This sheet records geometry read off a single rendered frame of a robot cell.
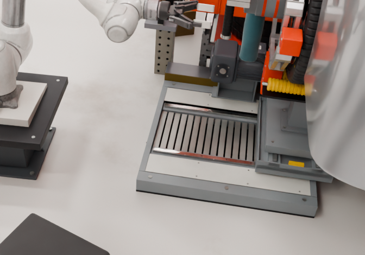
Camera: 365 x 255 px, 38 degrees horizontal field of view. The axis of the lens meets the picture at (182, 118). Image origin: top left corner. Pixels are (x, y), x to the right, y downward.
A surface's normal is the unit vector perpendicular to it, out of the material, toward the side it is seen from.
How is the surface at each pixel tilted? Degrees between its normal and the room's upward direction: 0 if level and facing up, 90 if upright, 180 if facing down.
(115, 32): 94
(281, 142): 0
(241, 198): 90
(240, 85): 90
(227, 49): 0
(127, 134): 0
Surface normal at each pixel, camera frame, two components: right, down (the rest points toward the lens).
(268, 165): -0.14, 0.63
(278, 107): 0.07, -0.77
